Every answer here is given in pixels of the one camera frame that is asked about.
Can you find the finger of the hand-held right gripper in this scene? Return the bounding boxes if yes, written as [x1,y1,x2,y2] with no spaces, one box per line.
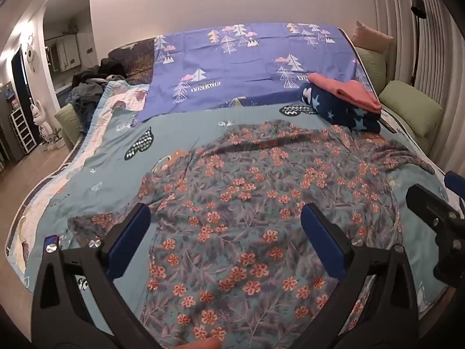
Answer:
[406,184,463,230]
[445,171,465,204]

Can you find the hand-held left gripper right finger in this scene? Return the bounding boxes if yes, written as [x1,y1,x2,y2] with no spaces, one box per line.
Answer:
[300,202,434,349]

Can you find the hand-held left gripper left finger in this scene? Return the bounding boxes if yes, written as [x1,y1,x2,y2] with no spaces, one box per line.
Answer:
[31,202,164,349]

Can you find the floral print garment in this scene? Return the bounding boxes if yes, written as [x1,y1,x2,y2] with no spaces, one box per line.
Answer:
[69,120,437,349]

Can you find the pile of dark clothes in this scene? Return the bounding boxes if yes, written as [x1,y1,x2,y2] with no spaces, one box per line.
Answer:
[65,58,128,133]

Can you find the green pillow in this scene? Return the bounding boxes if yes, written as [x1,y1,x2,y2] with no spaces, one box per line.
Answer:
[378,80,444,139]
[54,104,86,147]
[354,47,387,95]

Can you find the teal patterned quilt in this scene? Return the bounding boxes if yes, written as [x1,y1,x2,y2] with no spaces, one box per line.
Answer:
[3,80,451,349]

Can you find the beige pleated curtain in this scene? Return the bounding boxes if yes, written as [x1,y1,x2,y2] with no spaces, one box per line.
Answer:
[374,0,465,177]

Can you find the person's pink clothing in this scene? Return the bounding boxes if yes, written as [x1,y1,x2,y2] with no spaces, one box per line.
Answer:
[188,337,222,349]

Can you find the folded navy star garment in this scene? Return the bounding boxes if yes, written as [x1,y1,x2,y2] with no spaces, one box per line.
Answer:
[298,82,381,134]

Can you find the folded pink garment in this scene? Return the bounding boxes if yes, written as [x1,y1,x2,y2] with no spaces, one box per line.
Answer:
[308,73,383,113]

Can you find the white cat figurine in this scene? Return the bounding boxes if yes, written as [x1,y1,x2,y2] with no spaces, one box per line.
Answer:
[31,101,62,150]

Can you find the white shelf rack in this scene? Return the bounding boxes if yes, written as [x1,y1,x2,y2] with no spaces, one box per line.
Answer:
[9,108,37,154]

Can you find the beige pillow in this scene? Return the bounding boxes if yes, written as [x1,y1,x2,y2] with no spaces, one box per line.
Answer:
[352,21,395,54]

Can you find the black floor lamp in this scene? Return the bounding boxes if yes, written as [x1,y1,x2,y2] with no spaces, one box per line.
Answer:
[410,0,428,88]

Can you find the dark brown blanket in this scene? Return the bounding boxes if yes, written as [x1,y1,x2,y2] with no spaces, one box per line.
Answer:
[108,37,157,85]

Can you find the purple tree print bedsheet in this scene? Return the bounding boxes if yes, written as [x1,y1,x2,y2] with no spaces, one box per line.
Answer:
[137,22,375,123]

